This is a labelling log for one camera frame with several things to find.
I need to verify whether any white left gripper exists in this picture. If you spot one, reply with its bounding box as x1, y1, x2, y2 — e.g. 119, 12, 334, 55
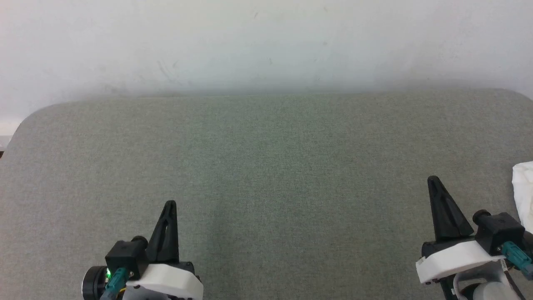
124, 200, 204, 300

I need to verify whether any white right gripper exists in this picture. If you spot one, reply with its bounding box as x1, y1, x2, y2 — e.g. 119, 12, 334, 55
415, 175, 507, 285

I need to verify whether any white garment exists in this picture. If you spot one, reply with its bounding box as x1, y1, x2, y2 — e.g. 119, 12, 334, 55
511, 161, 533, 235

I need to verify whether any grey fabric sofa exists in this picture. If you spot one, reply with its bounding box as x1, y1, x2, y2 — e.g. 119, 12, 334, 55
0, 88, 533, 300

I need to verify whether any black right cable, teal plug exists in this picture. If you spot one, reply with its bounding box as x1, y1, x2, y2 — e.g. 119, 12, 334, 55
501, 242, 533, 300

